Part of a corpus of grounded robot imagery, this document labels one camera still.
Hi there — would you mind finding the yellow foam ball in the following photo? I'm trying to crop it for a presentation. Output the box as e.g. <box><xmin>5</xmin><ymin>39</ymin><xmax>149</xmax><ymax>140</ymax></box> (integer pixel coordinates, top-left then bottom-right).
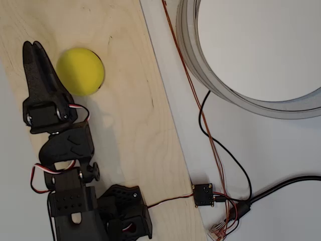
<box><xmin>56</xmin><ymin>47</ymin><xmax>105</xmax><ymax>96</ymax></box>

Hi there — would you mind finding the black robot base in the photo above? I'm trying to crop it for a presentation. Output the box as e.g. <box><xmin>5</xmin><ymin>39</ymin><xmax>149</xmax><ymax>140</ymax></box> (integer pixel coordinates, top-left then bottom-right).
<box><xmin>96</xmin><ymin>184</ymin><xmax>153</xmax><ymax>240</ymax></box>

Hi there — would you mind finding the light plywood board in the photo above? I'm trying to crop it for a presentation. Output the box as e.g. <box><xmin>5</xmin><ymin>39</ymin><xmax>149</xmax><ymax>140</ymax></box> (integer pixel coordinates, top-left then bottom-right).
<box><xmin>0</xmin><ymin>0</ymin><xmax>209</xmax><ymax>241</ymax></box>

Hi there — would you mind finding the black motor controller board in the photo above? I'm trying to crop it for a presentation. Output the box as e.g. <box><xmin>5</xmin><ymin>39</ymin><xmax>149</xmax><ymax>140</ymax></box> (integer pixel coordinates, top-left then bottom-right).
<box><xmin>192</xmin><ymin>183</ymin><xmax>216</xmax><ymax>208</ymax></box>

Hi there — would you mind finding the red white black servo cable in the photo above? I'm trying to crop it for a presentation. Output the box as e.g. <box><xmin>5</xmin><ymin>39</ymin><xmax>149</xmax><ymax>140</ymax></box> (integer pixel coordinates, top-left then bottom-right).
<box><xmin>119</xmin><ymin>222</ymin><xmax>137</xmax><ymax>235</ymax></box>
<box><xmin>146</xmin><ymin>192</ymin><xmax>196</xmax><ymax>209</ymax></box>
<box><xmin>30</xmin><ymin>160</ymin><xmax>76</xmax><ymax>194</ymax></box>
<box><xmin>67</xmin><ymin>103</ymin><xmax>90</xmax><ymax>124</ymax></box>

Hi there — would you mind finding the thin orange wire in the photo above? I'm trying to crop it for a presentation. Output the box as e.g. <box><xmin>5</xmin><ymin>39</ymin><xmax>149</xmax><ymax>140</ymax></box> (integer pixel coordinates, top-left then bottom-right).
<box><xmin>162</xmin><ymin>0</ymin><xmax>233</xmax><ymax>239</ymax></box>
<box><xmin>163</xmin><ymin>0</ymin><xmax>235</xmax><ymax>239</ymax></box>

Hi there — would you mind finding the white round ring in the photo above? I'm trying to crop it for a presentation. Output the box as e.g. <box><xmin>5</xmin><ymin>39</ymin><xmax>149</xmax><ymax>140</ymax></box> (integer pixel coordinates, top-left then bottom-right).
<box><xmin>176</xmin><ymin>0</ymin><xmax>321</xmax><ymax>120</ymax></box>

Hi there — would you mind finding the thin black cable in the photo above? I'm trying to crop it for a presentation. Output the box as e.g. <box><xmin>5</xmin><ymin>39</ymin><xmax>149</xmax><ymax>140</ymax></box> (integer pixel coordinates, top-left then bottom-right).
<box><xmin>199</xmin><ymin>90</ymin><xmax>253</xmax><ymax>203</ymax></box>

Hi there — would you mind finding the white wire connector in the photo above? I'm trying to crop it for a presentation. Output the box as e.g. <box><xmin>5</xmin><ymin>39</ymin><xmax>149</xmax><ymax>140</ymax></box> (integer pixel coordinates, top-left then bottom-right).
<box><xmin>209</xmin><ymin>222</ymin><xmax>228</xmax><ymax>241</ymax></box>

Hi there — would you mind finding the thick black power cable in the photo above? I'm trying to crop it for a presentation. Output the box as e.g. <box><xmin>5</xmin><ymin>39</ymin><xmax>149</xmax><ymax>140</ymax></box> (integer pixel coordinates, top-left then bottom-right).
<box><xmin>225</xmin><ymin>175</ymin><xmax>321</xmax><ymax>223</ymax></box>

